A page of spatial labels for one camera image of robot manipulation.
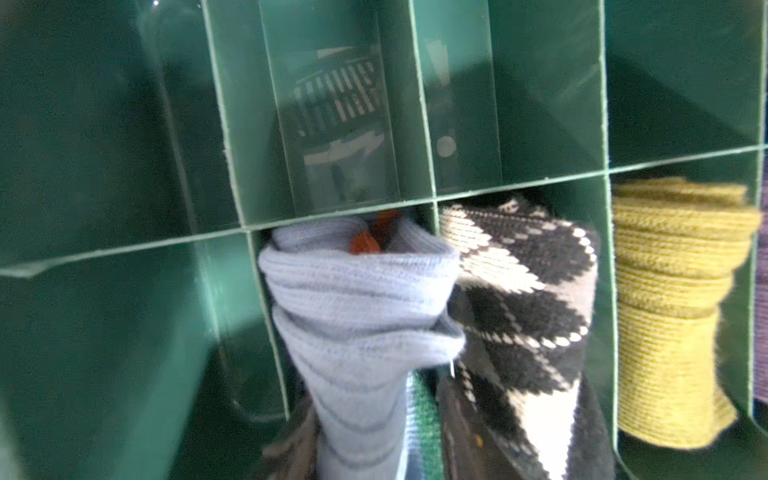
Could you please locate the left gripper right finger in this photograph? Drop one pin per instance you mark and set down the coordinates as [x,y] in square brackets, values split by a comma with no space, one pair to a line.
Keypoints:
[469,452]

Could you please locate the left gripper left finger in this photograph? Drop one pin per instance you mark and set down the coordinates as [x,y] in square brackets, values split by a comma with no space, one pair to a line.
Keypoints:
[293,453]

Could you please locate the black grey argyle sock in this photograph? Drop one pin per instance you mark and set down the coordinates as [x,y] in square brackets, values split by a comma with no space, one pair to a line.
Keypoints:
[525,299]

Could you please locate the blue orange green striped sock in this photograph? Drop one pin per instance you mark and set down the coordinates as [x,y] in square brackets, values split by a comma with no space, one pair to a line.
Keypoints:
[355,326]

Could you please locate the olive rolled sock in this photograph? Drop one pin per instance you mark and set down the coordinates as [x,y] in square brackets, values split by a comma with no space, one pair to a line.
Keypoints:
[677,246]

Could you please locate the purple rolled sock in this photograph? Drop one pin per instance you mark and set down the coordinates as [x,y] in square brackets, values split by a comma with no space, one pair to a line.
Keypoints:
[760,306]

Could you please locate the green compartment tray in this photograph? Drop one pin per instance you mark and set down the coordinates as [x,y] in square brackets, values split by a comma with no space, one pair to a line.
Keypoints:
[149,148]

